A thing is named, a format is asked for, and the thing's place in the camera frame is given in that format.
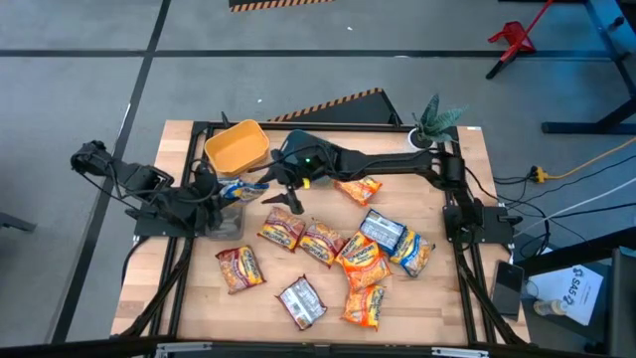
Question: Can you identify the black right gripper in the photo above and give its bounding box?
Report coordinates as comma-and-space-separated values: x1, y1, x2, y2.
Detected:
256, 141, 343, 216

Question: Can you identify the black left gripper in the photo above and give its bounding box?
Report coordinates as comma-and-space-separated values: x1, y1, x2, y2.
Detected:
188, 166, 239, 231

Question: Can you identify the blue soy sauce ramen pack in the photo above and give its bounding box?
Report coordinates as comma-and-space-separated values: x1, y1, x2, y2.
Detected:
218, 178, 270, 208
358, 208, 407, 256
389, 227, 437, 278

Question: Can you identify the grey translucent bin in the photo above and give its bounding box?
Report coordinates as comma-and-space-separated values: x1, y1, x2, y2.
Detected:
206, 203, 246, 243

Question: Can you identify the teal plastic bin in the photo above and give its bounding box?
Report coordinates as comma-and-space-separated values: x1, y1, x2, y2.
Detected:
277, 128, 344, 181

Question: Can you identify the black hazard-striped ramp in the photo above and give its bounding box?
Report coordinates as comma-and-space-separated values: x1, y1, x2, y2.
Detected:
267, 88, 404, 126

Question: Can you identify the potted plant white pot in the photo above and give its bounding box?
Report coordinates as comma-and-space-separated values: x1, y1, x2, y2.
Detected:
406, 92, 469, 150

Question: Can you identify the black hazard-striped strip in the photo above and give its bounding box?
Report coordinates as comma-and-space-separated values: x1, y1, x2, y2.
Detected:
228, 0, 337, 14

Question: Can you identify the dark metal leg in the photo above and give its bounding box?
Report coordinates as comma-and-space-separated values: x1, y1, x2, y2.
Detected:
0, 211, 39, 234

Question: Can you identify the black smartphone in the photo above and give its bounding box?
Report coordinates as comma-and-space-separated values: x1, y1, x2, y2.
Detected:
490, 261, 526, 319

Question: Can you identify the red metal stand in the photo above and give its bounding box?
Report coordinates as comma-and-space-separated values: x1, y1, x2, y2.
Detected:
485, 0, 556, 81

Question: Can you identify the black side table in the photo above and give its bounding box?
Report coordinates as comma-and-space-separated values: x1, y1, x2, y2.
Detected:
514, 226, 636, 358

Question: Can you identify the white paper sign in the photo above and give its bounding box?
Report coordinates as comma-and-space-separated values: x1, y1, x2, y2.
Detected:
527, 263, 605, 327

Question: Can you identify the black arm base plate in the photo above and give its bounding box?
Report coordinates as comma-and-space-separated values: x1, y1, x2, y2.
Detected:
443, 205, 524, 245
132, 198, 200, 239

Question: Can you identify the silver metal bracket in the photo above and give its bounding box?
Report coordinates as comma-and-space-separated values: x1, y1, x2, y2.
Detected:
430, 346, 491, 358
154, 341, 214, 358

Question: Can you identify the black camera mount rail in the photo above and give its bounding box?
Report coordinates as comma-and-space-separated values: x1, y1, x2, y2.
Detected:
0, 337, 636, 358

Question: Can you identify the orange extension cable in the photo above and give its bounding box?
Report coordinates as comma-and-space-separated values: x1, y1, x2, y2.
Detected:
545, 137, 636, 181

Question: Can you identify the white cable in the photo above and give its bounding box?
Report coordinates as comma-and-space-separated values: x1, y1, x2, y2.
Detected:
514, 176, 636, 238

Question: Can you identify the black desk leg frame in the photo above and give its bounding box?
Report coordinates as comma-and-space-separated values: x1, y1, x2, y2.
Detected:
541, 0, 636, 136

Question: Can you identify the black cable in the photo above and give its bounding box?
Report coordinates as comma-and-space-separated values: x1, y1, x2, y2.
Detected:
494, 154, 636, 200
546, 201, 636, 220

